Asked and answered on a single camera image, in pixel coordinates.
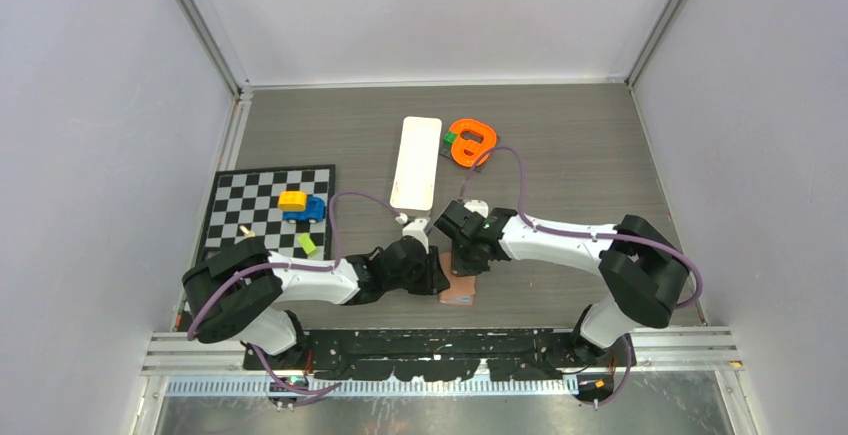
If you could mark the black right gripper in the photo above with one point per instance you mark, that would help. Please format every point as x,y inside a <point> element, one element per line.
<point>459,268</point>

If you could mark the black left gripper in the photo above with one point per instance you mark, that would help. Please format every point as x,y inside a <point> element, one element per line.
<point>434,281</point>

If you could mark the brown leather card holder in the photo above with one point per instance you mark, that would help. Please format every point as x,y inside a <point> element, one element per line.
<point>461,290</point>

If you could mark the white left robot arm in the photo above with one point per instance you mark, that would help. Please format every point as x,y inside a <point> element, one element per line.
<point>234,294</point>

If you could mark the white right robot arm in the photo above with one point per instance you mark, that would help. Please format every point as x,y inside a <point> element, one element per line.
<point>643,274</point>

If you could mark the white plastic tray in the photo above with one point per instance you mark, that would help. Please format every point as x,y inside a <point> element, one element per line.
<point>416,165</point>

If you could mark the green rectangular block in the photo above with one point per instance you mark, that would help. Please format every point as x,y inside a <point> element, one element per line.
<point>307,244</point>

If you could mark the green small cube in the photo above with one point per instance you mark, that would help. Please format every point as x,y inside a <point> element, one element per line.
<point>449,138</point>

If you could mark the blue toy car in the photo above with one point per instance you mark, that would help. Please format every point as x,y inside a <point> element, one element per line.
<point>314,212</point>

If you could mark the yellow toy brick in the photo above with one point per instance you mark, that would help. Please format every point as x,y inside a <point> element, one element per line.
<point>292,201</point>

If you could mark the cream chess pawn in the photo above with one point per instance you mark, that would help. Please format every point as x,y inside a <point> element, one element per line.
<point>246,232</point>

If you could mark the black white chessboard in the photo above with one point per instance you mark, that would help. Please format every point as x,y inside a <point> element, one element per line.
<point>249,197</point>

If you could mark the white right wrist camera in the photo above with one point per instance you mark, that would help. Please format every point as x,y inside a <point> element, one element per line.
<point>477,206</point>

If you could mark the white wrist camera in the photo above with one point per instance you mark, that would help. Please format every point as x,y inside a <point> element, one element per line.
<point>477,206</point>
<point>415,227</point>

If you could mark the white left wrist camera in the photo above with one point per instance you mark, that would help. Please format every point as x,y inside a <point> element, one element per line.
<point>415,227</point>

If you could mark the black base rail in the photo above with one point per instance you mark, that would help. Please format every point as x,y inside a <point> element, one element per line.
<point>442,355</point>

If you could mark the orange plastic ring toy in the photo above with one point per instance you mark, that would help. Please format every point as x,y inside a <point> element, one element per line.
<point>473,139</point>

